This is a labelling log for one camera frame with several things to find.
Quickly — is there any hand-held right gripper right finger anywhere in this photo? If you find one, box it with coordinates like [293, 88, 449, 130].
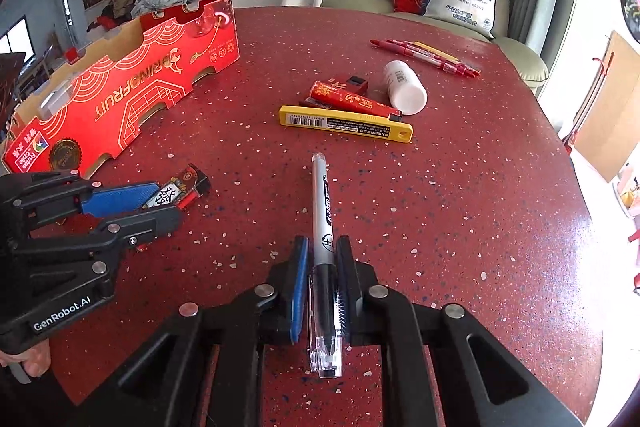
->
[336, 234, 583, 427]

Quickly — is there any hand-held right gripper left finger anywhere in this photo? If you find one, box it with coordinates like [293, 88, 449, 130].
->
[75, 234, 311, 427]

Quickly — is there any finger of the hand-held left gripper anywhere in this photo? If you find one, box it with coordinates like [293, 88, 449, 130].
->
[12, 173, 162, 229]
[10, 206, 184, 308]

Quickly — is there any mahjong-print lighter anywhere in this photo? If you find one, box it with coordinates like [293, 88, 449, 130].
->
[142, 164, 211, 210]

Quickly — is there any silver black marker pen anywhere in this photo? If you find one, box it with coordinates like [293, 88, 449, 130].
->
[306, 153, 345, 379]

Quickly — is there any red cardboard box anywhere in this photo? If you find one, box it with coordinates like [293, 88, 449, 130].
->
[0, 0, 241, 180]

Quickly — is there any yellow blade case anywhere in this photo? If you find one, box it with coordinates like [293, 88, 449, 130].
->
[279, 105, 414, 144]

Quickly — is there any red gold-print lighter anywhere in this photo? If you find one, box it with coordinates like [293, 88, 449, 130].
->
[309, 80, 403, 118]

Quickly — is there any small white pill bottle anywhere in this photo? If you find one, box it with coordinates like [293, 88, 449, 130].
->
[383, 60, 429, 116]

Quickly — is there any red box with black end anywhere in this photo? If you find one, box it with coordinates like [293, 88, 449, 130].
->
[299, 76, 370, 110]

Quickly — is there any person's left hand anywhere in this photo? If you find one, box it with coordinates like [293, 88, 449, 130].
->
[0, 339, 52, 380]

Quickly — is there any window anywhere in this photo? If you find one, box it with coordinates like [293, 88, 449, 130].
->
[0, 18, 36, 58]

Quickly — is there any red pen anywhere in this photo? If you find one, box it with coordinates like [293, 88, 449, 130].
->
[400, 39, 481, 74]
[370, 39, 473, 78]
[387, 41, 482, 76]

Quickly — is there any yellow pen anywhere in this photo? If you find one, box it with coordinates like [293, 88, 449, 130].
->
[414, 40, 460, 62]

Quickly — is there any beige armchair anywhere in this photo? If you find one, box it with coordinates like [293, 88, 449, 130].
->
[320, 0, 551, 95]

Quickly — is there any red plastic chair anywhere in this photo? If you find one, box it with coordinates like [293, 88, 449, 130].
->
[627, 227, 640, 298]

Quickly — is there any pink child seat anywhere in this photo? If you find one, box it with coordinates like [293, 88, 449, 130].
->
[612, 164, 640, 218]

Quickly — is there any white printed tote bag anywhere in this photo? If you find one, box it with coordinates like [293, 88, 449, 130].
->
[421, 0, 498, 40]

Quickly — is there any wooden board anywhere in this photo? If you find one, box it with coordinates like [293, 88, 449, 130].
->
[572, 31, 640, 184]

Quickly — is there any round black framed picture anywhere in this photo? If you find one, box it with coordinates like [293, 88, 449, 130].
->
[620, 0, 640, 40]

